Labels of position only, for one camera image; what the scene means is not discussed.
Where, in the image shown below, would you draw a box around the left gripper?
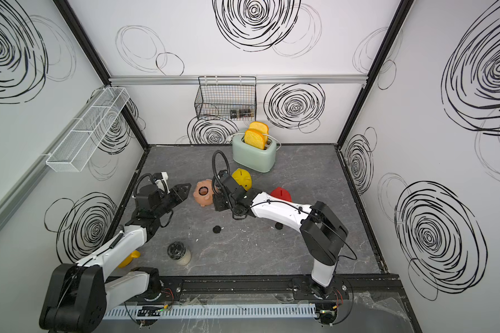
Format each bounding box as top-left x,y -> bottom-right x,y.
153,182 -> 192,219

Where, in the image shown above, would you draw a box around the pink piggy bank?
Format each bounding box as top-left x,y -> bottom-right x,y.
193,179 -> 214,207

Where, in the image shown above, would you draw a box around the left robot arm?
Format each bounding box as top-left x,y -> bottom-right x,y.
39,183 -> 192,332

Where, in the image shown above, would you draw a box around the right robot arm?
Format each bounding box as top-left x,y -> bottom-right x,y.
212,171 -> 348,299

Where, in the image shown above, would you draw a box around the yellow piggy bank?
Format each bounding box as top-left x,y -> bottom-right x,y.
232,168 -> 252,190

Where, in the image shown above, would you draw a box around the red piggy bank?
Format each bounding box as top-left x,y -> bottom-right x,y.
270,187 -> 293,202

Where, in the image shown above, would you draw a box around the mint green toaster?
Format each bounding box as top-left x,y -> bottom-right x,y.
232,133 -> 282,173

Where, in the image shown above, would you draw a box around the clear jar with white contents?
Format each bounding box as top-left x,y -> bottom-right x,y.
167,241 -> 192,266

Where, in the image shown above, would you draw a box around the front toast slice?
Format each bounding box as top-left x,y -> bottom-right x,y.
244,128 -> 268,150

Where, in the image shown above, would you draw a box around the toast slice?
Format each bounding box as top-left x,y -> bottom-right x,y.
244,128 -> 268,150
249,122 -> 269,135

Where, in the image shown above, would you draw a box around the yellow mug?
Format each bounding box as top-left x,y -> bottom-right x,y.
117,251 -> 141,269

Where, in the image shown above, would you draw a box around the back toast slice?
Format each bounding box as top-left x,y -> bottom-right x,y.
249,122 -> 269,135

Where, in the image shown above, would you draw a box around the small jars in basket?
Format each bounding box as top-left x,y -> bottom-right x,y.
229,108 -> 254,120

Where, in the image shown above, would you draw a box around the black wire wall basket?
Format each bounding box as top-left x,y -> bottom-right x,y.
194,76 -> 258,121

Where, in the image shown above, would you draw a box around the white wire wall shelf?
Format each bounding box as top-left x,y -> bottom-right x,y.
46,87 -> 131,173

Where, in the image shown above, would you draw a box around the white slotted cable duct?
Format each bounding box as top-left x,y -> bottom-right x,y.
104,304 -> 318,321

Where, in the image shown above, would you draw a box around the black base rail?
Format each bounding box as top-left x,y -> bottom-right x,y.
131,273 -> 404,303

